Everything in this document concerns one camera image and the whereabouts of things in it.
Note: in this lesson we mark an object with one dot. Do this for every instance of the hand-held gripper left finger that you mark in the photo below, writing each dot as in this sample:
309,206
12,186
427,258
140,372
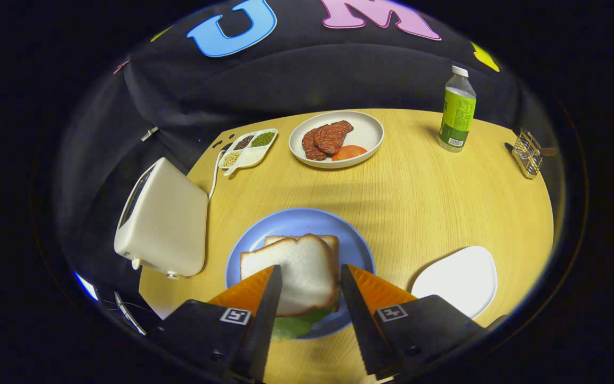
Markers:
261,325

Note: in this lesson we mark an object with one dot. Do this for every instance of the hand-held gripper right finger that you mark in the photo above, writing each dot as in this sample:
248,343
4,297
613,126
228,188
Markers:
363,325

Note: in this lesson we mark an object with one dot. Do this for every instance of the green lettuce leaf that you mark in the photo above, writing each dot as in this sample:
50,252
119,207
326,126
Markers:
291,325

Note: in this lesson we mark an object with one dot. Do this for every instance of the toasted white bread slice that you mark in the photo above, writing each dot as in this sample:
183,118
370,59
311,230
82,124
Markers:
307,272

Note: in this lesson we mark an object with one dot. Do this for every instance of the plain white bread slice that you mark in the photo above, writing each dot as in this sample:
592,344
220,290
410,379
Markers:
331,242

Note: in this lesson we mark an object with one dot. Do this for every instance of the white rounded square plate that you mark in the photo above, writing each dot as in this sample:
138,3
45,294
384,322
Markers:
459,277

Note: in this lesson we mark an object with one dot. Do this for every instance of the blue round plate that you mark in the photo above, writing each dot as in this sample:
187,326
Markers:
296,221

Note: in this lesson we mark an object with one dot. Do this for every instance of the white toaster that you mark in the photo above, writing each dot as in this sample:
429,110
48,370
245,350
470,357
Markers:
166,221

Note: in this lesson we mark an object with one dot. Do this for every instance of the white divided condiment dish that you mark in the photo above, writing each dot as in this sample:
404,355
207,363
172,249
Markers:
251,156

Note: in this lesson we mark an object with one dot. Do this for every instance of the red tomato slice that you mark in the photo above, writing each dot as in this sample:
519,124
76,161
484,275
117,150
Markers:
349,152

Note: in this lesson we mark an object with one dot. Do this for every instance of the small brown meat slice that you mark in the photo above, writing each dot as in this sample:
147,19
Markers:
309,146

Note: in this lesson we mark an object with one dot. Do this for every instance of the large brown meat slice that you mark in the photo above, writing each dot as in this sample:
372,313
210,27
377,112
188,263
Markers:
332,136

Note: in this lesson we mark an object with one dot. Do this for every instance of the white round plate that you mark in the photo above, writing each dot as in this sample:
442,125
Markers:
368,133

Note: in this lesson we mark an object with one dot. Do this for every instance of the green label plastic bottle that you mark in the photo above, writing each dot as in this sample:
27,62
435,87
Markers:
457,117

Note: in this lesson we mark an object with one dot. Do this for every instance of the black backdrop cloth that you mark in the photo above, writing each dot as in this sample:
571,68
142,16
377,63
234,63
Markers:
307,74

